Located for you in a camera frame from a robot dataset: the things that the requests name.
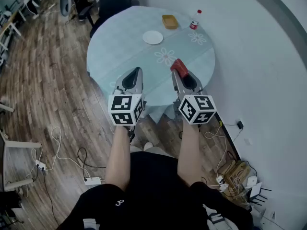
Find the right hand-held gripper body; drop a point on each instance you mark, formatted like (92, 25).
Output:
(196, 109)

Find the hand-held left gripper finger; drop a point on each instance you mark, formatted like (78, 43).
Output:
(124, 77)
(141, 80)

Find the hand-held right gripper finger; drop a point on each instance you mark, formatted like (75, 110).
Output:
(196, 79)
(177, 83)

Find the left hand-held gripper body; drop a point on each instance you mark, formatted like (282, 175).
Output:
(122, 109)

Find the red object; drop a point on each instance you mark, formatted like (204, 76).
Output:
(179, 67)

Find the white round plate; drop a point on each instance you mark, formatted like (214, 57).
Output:
(153, 37)

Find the person's left forearm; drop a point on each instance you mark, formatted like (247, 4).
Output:
(118, 157)

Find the person's right forearm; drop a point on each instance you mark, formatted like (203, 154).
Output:
(190, 152)

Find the light blue flowered tablecloth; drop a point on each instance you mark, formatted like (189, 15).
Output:
(124, 47)

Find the person's white shoe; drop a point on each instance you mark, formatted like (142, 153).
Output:
(148, 146)

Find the black power adapter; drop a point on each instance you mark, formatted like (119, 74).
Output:
(240, 124)

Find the clear bottle with red label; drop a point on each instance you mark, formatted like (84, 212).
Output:
(194, 21)

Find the yellow rectangular tray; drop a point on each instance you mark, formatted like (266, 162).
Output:
(169, 21)

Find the cardboard box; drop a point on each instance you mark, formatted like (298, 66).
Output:
(236, 174)

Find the black office chair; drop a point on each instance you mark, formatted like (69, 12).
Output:
(115, 1)

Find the white power strip with plugs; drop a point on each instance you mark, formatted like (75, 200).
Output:
(221, 182)

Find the long white power strip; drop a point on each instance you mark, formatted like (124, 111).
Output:
(92, 181)

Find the person's black clothing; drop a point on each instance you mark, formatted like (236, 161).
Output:
(153, 190)

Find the small white power strip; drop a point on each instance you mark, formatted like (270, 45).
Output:
(40, 164)

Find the white router with black antennas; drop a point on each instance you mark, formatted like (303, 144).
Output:
(255, 192)

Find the white desk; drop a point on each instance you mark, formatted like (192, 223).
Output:
(7, 30)

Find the white chair frame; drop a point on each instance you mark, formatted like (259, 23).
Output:
(19, 144)

